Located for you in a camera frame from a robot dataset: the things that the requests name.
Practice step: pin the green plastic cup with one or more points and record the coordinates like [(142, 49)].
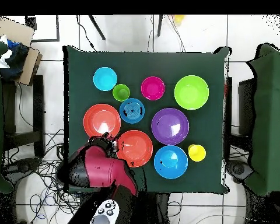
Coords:
[(121, 92)]

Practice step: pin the black tripod leg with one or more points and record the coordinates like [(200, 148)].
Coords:
[(97, 28), (159, 25)]

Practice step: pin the black bench frame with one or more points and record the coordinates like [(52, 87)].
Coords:
[(246, 107), (38, 112)]

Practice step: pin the cardboard box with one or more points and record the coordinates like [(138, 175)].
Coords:
[(11, 30)]

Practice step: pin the dark green tablecloth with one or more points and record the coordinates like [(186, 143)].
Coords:
[(130, 63)]

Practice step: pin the yellow plastic cup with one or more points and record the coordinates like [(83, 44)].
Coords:
[(197, 152)]

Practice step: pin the small dark blue bowl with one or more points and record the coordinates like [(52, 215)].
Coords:
[(132, 110)]

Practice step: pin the purple plastic bowl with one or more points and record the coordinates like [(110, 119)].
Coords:
[(170, 126)]

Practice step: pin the pink plastic bowl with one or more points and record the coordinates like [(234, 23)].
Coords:
[(153, 88)]

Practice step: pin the large blue plastic bowl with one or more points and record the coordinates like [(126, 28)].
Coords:
[(171, 161)]

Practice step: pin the small cyan plastic bowl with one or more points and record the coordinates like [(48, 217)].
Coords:
[(105, 78)]

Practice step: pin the small yellow object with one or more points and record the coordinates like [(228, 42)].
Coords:
[(178, 19)]

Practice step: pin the large green plastic bowl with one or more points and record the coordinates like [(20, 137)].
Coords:
[(191, 92)]

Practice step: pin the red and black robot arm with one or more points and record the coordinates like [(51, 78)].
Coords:
[(100, 170)]

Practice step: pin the blue and white cloth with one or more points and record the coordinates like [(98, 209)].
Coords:
[(16, 58)]

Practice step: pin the orange plastic bowl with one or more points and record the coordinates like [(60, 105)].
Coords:
[(137, 148), (101, 120)]

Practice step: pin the black equipment base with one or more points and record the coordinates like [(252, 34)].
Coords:
[(21, 165), (238, 169)]

